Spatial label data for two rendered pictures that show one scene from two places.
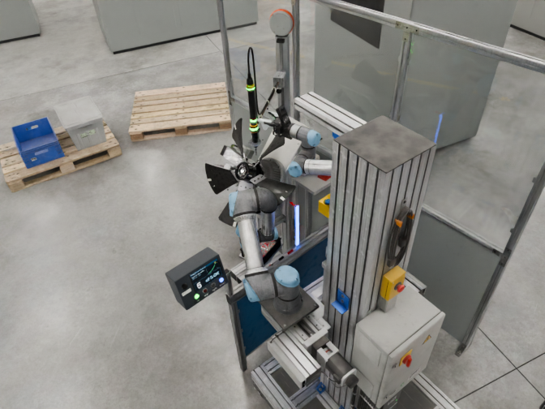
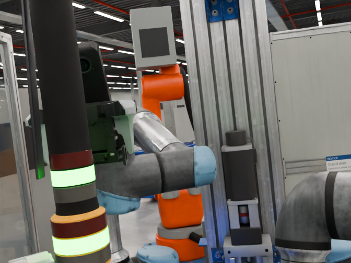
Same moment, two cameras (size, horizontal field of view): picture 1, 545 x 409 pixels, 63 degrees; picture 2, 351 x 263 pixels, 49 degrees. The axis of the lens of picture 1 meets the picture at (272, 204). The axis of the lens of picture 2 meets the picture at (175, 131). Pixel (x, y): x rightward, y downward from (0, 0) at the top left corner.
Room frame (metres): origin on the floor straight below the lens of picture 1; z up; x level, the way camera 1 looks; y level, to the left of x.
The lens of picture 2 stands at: (2.31, 0.35, 1.65)
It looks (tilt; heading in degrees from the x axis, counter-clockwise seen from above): 3 degrees down; 224
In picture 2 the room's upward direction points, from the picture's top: 7 degrees counter-clockwise
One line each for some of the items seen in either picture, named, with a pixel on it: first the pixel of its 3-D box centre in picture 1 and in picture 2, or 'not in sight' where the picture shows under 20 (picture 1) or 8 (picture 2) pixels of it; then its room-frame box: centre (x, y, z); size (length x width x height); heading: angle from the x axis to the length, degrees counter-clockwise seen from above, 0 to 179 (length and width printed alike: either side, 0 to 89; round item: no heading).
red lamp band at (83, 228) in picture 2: not in sight; (79, 222); (2.15, 0.08, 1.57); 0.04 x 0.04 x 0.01
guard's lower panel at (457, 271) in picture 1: (334, 206); not in sight; (2.59, -0.49, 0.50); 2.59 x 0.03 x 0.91; 38
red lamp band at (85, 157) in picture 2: not in sight; (71, 158); (2.15, 0.08, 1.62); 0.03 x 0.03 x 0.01
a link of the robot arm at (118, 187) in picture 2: (306, 154); (125, 178); (1.89, -0.20, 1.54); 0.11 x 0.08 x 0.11; 150
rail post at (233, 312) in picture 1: (238, 337); not in sight; (1.54, 0.27, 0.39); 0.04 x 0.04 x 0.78; 38
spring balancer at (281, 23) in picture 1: (281, 22); not in sight; (2.84, -0.13, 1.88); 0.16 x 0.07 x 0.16; 73
